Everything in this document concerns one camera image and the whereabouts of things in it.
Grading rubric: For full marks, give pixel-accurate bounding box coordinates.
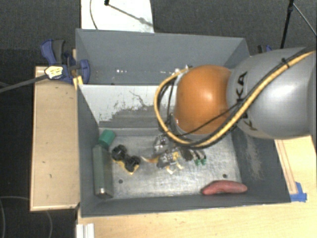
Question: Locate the black and yellow toy car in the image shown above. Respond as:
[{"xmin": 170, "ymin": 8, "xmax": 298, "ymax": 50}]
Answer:
[{"xmin": 110, "ymin": 144, "xmax": 142, "ymax": 176}]

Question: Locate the green plastic cup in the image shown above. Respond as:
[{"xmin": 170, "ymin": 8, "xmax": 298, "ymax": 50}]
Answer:
[{"xmin": 98, "ymin": 129, "xmax": 117, "ymax": 150}]

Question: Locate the dark green flat block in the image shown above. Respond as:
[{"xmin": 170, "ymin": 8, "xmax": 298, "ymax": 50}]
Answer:
[{"xmin": 92, "ymin": 144, "xmax": 115, "ymax": 199}]

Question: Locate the pink toy sausage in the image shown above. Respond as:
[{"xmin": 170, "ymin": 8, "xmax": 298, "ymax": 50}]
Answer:
[{"xmin": 200, "ymin": 179, "xmax": 248, "ymax": 196}]

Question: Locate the grey metal bin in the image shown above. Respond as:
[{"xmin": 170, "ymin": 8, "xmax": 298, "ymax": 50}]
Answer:
[{"xmin": 75, "ymin": 28, "xmax": 292, "ymax": 218}]

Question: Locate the pale wood board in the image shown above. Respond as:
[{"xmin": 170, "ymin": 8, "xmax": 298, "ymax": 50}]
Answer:
[{"xmin": 29, "ymin": 65, "xmax": 81, "ymax": 212}]

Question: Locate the black cylinder on white bracket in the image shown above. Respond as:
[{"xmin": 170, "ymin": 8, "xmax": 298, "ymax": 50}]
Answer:
[{"xmin": 181, "ymin": 146, "xmax": 194, "ymax": 162}]

